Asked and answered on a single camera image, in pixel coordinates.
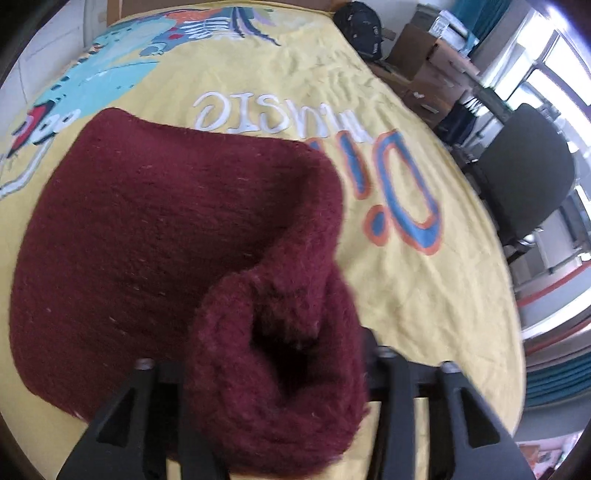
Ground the maroon knit sweater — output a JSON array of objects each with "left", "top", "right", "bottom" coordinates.
[{"left": 9, "top": 108, "right": 368, "bottom": 477}]

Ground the yellow printed bedspread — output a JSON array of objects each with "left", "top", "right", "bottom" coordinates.
[{"left": 0, "top": 5, "right": 525, "bottom": 480}]

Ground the dark office chair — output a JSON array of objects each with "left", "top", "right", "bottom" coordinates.
[{"left": 453, "top": 104, "right": 576, "bottom": 263}]

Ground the wooden headboard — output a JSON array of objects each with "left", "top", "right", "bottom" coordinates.
[{"left": 106, "top": 0, "right": 346, "bottom": 26}]

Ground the white printer box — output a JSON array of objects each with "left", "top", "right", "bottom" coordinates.
[{"left": 429, "top": 10, "right": 480, "bottom": 55}]

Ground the teal curtain right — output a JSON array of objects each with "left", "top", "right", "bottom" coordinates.
[{"left": 451, "top": 0, "right": 512, "bottom": 39}]

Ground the black backpack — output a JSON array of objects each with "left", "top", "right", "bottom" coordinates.
[{"left": 332, "top": 1, "right": 383, "bottom": 62}]

